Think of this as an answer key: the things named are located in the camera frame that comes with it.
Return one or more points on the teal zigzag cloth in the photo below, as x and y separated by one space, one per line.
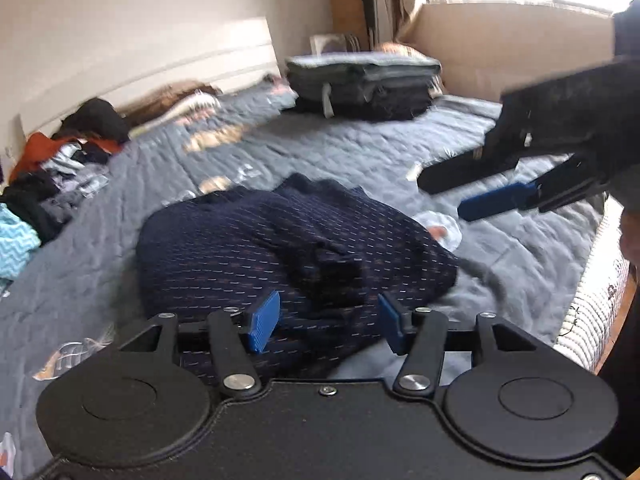
15 245

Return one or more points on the navy patterned sweater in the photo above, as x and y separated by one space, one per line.
225 255

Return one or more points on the white pillow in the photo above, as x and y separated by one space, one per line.
190 107

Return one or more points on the white headboard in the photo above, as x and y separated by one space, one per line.
175 65

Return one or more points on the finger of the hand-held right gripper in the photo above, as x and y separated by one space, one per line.
495 200
465 172

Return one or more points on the black crumpled clothes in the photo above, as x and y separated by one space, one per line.
30 200

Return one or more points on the stack of folded grey clothes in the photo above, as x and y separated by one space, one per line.
365 85

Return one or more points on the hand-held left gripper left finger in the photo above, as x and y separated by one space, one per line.
262 322

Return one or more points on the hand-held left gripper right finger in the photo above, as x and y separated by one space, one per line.
392 322

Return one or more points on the black bundled garment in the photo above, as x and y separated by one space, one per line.
97 117

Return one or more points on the grey quilted bedspread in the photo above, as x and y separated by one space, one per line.
350 150

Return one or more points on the white box fan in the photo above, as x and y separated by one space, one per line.
327 42

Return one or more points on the pile of unfolded clothes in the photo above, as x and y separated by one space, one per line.
40 147

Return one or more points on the white mattress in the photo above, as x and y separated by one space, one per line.
595 300

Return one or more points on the brown plush cushion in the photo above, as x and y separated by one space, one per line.
400 51

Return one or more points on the brown folded blanket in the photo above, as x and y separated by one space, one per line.
170 95

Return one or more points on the brown cardboard box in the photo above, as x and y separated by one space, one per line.
345 0

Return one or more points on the grey-blue crumpled clothes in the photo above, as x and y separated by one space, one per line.
75 170

